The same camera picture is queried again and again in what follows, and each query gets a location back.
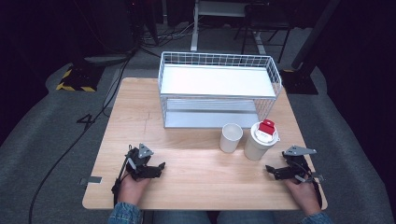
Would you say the black yellow striped stand base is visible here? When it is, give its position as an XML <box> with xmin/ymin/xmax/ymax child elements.
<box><xmin>55</xmin><ymin>63</ymin><xmax>106</xmax><ymax>93</ymax></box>

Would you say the white wire shelf rack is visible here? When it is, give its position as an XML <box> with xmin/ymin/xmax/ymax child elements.
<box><xmin>158</xmin><ymin>50</ymin><xmax>283</xmax><ymax>130</ymax></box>

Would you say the black pole stand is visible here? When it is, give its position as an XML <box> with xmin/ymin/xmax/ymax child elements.
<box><xmin>279</xmin><ymin>0</ymin><xmax>342</xmax><ymax>96</ymax></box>

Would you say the black chair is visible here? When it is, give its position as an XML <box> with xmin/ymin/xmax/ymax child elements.
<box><xmin>233</xmin><ymin>2</ymin><xmax>295</xmax><ymax>64</ymax></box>

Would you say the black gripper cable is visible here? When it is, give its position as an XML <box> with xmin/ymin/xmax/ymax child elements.
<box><xmin>111</xmin><ymin>153</ymin><xmax>134</xmax><ymax>207</ymax></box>
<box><xmin>306</xmin><ymin>169</ymin><xmax>324</xmax><ymax>209</ymax></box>

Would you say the long black floor cable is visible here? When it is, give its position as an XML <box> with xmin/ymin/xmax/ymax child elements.
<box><xmin>28</xmin><ymin>50</ymin><xmax>136</xmax><ymax>224</ymax></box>

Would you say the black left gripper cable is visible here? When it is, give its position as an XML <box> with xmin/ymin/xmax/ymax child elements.
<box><xmin>111</xmin><ymin>153</ymin><xmax>134</xmax><ymax>207</ymax></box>

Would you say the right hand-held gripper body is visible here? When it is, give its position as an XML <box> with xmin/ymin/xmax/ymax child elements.
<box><xmin>281</xmin><ymin>145</ymin><xmax>318</xmax><ymax>183</ymax></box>

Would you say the person's leg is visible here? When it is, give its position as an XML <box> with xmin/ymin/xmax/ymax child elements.
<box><xmin>216</xmin><ymin>210</ymin><xmax>277</xmax><ymax>224</ymax></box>
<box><xmin>151</xmin><ymin>210</ymin><xmax>213</xmax><ymax>224</ymax></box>

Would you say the person's left leg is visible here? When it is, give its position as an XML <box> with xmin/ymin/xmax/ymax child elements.
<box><xmin>151</xmin><ymin>210</ymin><xmax>213</xmax><ymax>224</ymax></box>

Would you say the white paper cup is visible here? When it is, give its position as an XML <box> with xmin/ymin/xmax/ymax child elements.
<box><xmin>219</xmin><ymin>122</ymin><xmax>244</xmax><ymax>154</ymax></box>

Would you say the person's right hand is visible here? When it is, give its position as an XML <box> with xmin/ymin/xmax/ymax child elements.
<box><xmin>284</xmin><ymin>175</ymin><xmax>322</xmax><ymax>217</ymax></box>

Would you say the person's left hand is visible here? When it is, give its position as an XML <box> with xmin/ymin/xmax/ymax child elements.
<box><xmin>117</xmin><ymin>174</ymin><xmax>152</xmax><ymax>207</ymax></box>

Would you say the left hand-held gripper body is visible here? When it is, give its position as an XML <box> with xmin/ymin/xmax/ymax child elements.
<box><xmin>124</xmin><ymin>143</ymin><xmax>158</xmax><ymax>181</ymax></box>

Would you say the person's right leg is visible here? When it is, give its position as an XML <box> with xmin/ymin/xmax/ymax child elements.
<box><xmin>216</xmin><ymin>210</ymin><xmax>277</xmax><ymax>224</ymax></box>

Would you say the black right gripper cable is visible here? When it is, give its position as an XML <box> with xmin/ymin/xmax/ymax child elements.
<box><xmin>306</xmin><ymin>169</ymin><xmax>324</xmax><ymax>209</ymax></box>

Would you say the white desk frame leg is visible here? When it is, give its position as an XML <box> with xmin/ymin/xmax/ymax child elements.
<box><xmin>190</xmin><ymin>0</ymin><xmax>250</xmax><ymax>52</ymax></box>

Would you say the white cup with red lid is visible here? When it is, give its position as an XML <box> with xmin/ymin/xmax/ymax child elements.
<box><xmin>243</xmin><ymin>119</ymin><xmax>281</xmax><ymax>162</ymax></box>

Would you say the bundle of floor cables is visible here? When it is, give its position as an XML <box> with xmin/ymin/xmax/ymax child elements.
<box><xmin>136</xmin><ymin>20</ymin><xmax>200</xmax><ymax>49</ymax></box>

